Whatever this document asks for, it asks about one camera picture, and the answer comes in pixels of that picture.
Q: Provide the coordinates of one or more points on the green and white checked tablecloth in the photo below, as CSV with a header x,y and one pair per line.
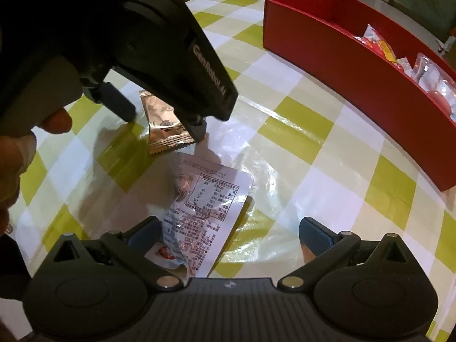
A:
x,y
302,131

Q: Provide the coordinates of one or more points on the red cardboard box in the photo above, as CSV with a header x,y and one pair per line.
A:
x,y
338,64

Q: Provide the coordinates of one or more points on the person's left hand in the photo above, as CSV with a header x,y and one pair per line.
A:
x,y
14,171

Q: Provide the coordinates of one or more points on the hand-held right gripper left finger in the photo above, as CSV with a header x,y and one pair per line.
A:
x,y
142,233

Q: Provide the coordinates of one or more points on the vacuum-packed sausage packet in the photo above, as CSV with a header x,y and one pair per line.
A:
x,y
433,78

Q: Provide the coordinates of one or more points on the small golden-brown snack packet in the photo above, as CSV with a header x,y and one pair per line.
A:
x,y
162,133

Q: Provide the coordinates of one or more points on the small white printed packet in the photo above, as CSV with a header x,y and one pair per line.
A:
x,y
206,203

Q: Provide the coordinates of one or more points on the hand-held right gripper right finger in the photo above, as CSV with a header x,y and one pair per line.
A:
x,y
315,235

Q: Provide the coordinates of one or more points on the yellow and red snack packet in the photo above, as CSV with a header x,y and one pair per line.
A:
x,y
383,48

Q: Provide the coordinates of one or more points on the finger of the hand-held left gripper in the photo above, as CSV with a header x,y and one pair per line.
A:
x,y
196,130
119,101

